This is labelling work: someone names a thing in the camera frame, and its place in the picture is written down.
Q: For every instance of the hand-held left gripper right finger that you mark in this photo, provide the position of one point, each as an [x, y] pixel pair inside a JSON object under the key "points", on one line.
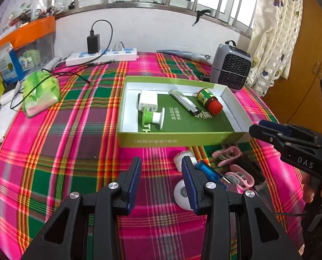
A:
{"points": [[190, 187]]}

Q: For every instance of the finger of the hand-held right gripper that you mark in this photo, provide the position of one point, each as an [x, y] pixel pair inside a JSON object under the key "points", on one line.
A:
{"points": [[270, 125], [299, 157]]}

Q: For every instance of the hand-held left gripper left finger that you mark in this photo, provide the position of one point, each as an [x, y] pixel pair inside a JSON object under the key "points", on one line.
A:
{"points": [[131, 187]]}

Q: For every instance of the white panda-shaped gadget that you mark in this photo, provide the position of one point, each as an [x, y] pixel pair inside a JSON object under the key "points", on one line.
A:
{"points": [[179, 192]]}

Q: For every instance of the clear blue USB device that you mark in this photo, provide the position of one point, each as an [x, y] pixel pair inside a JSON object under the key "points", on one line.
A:
{"points": [[208, 172]]}

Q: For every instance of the pink plastic clip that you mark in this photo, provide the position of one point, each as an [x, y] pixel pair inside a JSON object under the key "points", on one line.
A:
{"points": [[242, 180], [225, 154]]}

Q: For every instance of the brown bottle with red cap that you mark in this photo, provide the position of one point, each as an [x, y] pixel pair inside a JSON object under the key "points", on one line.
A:
{"points": [[208, 98]]}

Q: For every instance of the green and white spool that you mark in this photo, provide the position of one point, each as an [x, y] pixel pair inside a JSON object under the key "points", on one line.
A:
{"points": [[150, 117]]}

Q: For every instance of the silver metal bar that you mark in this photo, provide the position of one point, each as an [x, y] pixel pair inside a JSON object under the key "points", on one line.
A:
{"points": [[182, 100]]}

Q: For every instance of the white USB wall charger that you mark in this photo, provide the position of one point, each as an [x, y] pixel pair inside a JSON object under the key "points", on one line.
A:
{"points": [[148, 100]]}

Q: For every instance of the person's right hand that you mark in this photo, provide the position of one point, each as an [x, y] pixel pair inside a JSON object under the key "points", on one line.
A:
{"points": [[309, 191]]}

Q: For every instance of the wooden wardrobe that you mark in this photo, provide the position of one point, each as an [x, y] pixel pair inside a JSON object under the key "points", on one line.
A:
{"points": [[312, 59]]}

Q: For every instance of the grey mini heater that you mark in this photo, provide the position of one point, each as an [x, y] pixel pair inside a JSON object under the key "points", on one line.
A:
{"points": [[231, 65]]}

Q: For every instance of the pink and green plaid tablecloth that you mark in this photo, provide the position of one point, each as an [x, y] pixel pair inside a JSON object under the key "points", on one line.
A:
{"points": [[68, 146]]}

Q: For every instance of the cream spotted curtain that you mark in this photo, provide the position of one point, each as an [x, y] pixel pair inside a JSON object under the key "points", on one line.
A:
{"points": [[274, 32]]}

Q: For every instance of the grey floral folded umbrella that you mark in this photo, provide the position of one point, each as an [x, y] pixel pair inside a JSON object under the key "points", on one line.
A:
{"points": [[188, 55]]}

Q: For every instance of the green plastic bag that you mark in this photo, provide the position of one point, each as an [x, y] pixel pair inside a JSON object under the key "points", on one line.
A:
{"points": [[40, 94]]}

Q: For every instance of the white power strip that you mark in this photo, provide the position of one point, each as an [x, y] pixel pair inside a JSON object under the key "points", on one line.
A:
{"points": [[104, 55]]}

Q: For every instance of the white oblong device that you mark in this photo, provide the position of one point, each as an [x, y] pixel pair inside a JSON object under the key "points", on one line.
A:
{"points": [[52, 63]]}

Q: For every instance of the black power adapter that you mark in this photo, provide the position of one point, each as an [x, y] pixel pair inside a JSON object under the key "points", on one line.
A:
{"points": [[93, 44]]}

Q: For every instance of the small white oval device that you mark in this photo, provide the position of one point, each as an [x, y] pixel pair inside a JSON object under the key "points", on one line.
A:
{"points": [[8, 96]]}

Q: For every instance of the metal window grille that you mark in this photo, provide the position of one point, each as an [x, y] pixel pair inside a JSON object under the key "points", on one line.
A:
{"points": [[155, 4]]}

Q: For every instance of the blue and white carton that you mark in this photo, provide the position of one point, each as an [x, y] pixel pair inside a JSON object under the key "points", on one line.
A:
{"points": [[10, 65]]}

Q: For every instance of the clear bin with orange lid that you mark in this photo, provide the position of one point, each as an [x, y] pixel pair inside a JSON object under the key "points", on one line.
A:
{"points": [[31, 31]]}

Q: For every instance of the pile of assorted clutter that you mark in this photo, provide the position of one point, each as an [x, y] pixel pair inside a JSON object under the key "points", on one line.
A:
{"points": [[33, 12]]}

